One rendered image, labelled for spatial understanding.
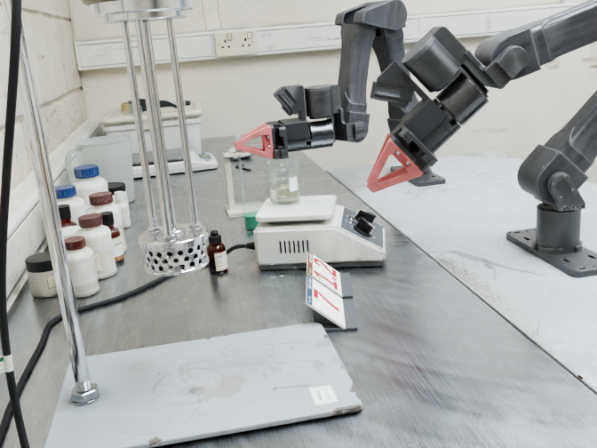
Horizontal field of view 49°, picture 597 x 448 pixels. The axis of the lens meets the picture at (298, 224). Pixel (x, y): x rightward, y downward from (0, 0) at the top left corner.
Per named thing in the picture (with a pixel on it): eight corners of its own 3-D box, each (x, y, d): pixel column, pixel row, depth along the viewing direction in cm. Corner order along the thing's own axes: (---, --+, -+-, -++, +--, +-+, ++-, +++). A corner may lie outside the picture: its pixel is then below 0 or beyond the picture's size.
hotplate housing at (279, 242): (385, 241, 112) (383, 196, 110) (386, 268, 100) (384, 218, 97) (257, 245, 115) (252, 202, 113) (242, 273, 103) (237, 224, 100)
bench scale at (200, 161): (218, 171, 184) (217, 153, 183) (124, 181, 179) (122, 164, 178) (212, 159, 202) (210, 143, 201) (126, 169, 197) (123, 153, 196)
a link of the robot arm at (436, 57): (409, 64, 86) (476, -6, 84) (394, 61, 94) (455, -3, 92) (468, 124, 89) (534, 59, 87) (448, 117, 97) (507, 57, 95)
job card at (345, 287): (349, 275, 98) (347, 248, 97) (353, 298, 90) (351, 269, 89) (308, 276, 99) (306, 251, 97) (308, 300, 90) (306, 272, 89)
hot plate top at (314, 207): (337, 199, 110) (337, 194, 110) (332, 219, 99) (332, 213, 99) (266, 202, 112) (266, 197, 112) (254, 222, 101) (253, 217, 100)
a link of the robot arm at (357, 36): (349, 142, 137) (366, -10, 132) (322, 139, 144) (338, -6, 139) (391, 146, 144) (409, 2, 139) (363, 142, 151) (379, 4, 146)
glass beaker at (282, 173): (306, 201, 109) (303, 153, 107) (295, 210, 104) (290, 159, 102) (274, 200, 111) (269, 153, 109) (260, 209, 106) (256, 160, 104)
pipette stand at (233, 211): (261, 204, 143) (255, 146, 140) (267, 212, 136) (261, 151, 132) (225, 209, 142) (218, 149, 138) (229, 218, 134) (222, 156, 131)
